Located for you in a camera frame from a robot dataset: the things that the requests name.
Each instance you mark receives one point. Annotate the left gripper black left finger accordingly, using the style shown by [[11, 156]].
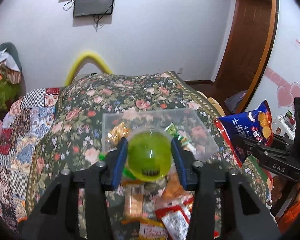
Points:
[[55, 216]]

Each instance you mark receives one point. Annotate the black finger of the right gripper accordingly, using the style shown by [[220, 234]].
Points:
[[282, 143], [268, 158]]

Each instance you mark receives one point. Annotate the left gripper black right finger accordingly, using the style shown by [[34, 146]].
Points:
[[243, 214]]

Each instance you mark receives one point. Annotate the blue potato chip bag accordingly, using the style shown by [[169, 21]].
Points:
[[254, 125]]

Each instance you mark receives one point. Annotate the orange puffed snack bag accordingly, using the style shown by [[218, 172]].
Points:
[[119, 131]]

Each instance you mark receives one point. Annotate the white box with stickers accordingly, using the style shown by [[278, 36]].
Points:
[[284, 125]]

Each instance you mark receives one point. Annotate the red white snack packet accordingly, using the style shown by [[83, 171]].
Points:
[[175, 215]]

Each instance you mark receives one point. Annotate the orange biscuit bag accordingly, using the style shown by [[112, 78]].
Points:
[[173, 189]]

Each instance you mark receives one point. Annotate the clear plastic storage bin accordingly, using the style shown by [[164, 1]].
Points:
[[195, 135]]

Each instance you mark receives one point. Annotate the yellow noodle snack bag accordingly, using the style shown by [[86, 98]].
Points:
[[149, 229]]

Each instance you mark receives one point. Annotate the orange cracker packet with barcode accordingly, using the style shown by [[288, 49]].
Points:
[[133, 200]]

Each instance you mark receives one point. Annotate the green pea snack packet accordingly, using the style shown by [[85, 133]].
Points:
[[172, 130]]

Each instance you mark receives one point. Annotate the patchwork quilt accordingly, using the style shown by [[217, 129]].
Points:
[[25, 124]]

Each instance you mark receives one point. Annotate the floral green bedspread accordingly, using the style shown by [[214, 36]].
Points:
[[74, 139]]

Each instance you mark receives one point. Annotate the brown wooden door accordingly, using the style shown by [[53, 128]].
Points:
[[248, 43]]

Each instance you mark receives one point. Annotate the pile of clothes on chair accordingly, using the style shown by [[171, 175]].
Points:
[[10, 76]]

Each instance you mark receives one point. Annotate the yellow padded headboard hoop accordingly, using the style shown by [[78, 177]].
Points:
[[87, 57]]

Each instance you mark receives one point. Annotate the wall mounted black monitor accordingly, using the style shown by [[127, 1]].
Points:
[[93, 7]]

